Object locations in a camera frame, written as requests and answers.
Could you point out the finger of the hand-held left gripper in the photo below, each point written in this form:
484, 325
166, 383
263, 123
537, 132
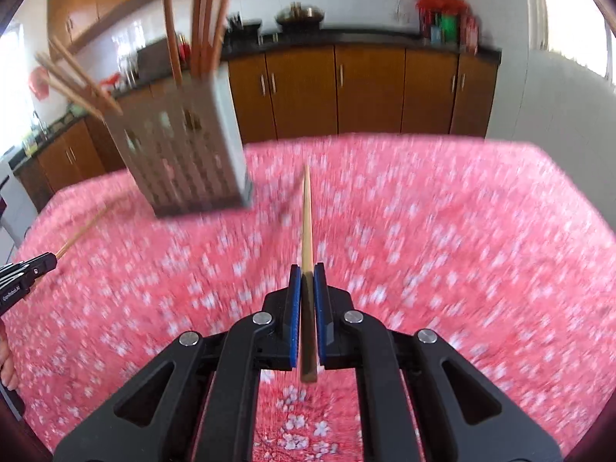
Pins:
43, 262

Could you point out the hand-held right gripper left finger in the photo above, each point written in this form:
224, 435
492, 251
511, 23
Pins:
295, 317

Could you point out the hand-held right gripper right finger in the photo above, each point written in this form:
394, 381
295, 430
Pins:
319, 317

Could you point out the grey perforated utensil holder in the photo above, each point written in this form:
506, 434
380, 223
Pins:
224, 115

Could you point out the person's left hand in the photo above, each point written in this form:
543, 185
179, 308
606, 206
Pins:
7, 356

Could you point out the white appliance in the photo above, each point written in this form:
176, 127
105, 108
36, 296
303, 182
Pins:
9, 202

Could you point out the short brown wooden base cabinet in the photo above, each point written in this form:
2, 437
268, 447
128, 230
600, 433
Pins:
67, 159

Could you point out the metal sink faucet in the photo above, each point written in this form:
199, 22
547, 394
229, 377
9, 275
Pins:
37, 122

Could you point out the red floral tablecloth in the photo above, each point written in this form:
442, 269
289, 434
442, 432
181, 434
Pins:
457, 250

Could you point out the dark countertop appliance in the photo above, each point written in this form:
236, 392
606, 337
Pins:
151, 60

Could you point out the long brown wooden base cabinet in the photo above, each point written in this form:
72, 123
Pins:
370, 91

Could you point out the black kitchen countertop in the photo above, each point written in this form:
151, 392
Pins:
385, 41

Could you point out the black wok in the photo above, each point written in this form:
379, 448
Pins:
245, 25

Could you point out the dark wok with lid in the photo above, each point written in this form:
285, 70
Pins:
299, 17

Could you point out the green canister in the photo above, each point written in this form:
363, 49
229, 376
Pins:
448, 29

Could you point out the red bottle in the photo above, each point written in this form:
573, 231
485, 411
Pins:
470, 33

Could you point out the red packaged goods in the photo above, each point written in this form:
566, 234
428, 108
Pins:
428, 7

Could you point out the window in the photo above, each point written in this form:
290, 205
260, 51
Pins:
592, 19

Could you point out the red round wall ornament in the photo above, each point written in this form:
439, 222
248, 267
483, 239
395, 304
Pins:
39, 82

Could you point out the white wall socket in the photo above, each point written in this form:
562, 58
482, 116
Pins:
404, 17

